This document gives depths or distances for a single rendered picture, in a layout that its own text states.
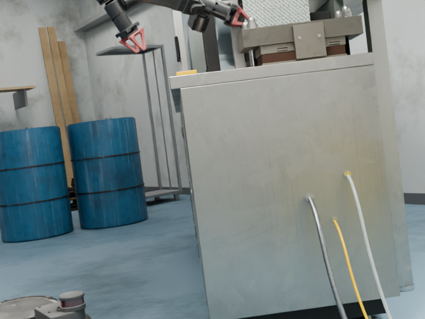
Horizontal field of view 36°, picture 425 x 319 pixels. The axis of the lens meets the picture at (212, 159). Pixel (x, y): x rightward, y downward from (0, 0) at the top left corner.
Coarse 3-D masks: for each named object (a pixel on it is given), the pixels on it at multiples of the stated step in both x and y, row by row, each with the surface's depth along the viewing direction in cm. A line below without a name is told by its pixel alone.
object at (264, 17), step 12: (252, 0) 230; (264, 0) 231; (276, 0) 231; (288, 0) 231; (300, 0) 231; (252, 12) 231; (264, 12) 231; (276, 12) 231; (288, 12) 231; (300, 12) 231; (264, 24) 231; (276, 24) 231
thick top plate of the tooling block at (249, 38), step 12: (288, 24) 212; (300, 24) 212; (324, 24) 212; (336, 24) 213; (348, 24) 213; (360, 24) 213; (240, 36) 216; (252, 36) 211; (264, 36) 212; (276, 36) 212; (288, 36) 212; (324, 36) 212; (336, 36) 213; (348, 36) 217; (240, 48) 221; (252, 48) 216
